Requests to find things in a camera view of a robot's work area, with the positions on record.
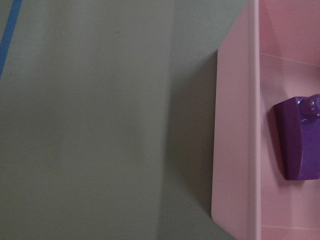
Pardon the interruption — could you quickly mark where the pink plastic box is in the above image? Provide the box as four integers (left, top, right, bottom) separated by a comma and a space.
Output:
211, 0, 320, 240

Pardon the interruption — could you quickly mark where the purple toy block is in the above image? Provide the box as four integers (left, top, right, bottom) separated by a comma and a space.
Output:
273, 94, 320, 181

